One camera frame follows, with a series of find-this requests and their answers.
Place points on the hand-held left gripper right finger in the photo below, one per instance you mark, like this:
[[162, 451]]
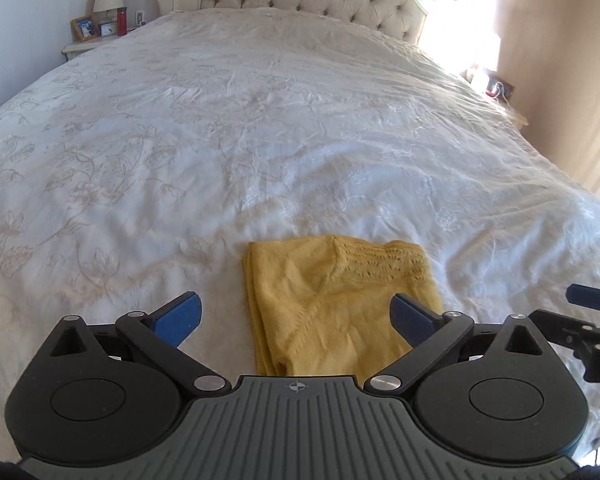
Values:
[[409, 321]]

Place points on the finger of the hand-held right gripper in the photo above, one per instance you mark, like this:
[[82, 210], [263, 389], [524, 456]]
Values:
[[592, 296], [562, 326]]

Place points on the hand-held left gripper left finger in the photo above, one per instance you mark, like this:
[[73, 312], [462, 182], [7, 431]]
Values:
[[180, 318]]

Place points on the yellow knit sweater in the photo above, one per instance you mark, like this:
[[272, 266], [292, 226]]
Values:
[[330, 305]]

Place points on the white floral bedspread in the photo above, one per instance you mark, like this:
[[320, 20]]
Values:
[[260, 130]]

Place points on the cream nightstand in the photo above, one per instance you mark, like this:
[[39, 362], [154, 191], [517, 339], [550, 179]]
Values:
[[505, 107]]

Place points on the white nightstand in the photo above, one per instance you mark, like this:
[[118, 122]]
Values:
[[82, 50]]

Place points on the small alarm clock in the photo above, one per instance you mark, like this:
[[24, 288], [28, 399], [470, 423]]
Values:
[[108, 29]]

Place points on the red bottle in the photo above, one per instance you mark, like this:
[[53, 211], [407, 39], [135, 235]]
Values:
[[121, 21]]

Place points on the white wall outlet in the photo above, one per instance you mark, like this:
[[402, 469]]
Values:
[[141, 17]]

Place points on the wooden photo frame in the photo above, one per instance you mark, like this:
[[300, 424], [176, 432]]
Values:
[[84, 28]]

